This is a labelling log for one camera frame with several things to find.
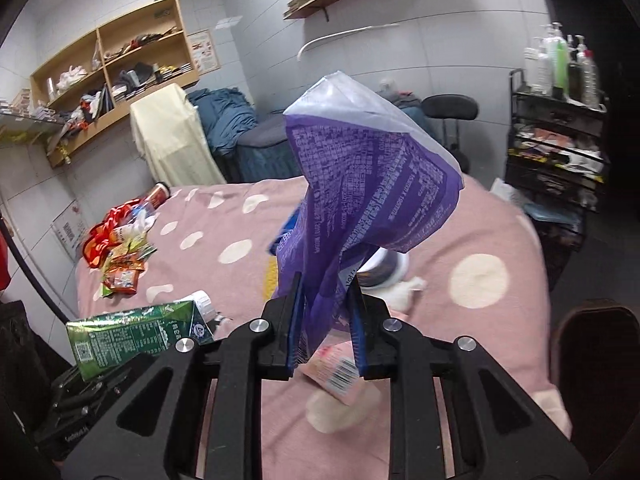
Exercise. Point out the pile of blue cloths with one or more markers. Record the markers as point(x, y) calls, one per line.
point(222, 115)

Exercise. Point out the black storage cart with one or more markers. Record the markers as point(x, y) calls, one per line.
point(550, 170)

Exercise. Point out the cream cloth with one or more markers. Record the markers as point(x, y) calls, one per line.
point(172, 135)

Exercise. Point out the pink dotted blanket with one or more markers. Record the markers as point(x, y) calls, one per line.
point(210, 240)

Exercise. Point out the black stool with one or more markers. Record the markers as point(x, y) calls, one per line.
point(450, 107)

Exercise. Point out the white plastic bag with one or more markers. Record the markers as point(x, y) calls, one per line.
point(74, 77)

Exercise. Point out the dark folded clothes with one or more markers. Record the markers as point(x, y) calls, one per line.
point(131, 80)

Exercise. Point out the red can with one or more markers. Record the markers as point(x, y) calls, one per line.
point(159, 196)

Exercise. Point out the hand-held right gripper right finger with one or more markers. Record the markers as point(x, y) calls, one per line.
point(356, 331)

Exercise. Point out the green drink carton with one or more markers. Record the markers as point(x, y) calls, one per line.
point(125, 335)

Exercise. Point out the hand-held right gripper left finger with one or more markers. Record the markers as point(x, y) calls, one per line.
point(295, 321)

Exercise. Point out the clear red-capped bottle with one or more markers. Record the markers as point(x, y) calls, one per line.
point(590, 80)

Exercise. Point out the pink barcode packet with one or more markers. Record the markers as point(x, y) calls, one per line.
point(330, 370)

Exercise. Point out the purple snack bag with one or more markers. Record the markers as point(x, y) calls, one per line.
point(360, 185)

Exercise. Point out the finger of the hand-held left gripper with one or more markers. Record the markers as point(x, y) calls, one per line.
point(100, 380)

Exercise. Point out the wall notice sheet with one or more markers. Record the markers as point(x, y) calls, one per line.
point(70, 230)

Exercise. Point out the blue folded cloth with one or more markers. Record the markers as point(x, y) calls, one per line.
point(550, 212)

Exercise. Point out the wall poster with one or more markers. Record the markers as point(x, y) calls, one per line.
point(204, 51)

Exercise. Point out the white pump bottle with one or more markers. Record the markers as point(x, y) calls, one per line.
point(542, 70)

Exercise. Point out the white textured wet wipe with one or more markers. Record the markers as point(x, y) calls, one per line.
point(404, 294)

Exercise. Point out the green pump bottle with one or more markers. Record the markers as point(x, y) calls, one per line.
point(558, 65)

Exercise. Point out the white curved rail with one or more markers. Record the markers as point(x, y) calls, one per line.
point(340, 34)

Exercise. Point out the black curved tube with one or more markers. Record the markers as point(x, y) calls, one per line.
point(31, 271)

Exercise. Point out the brown trash bin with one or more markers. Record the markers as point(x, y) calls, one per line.
point(600, 360)

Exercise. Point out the dark pump bottle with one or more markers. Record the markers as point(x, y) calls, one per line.
point(574, 77)

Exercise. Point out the wooden shelf cabinet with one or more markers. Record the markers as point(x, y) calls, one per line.
point(165, 15)

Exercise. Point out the pile of colourful snack wrappers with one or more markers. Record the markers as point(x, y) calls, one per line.
point(120, 260)

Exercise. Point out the blue massage bed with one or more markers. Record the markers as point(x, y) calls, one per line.
point(260, 155)

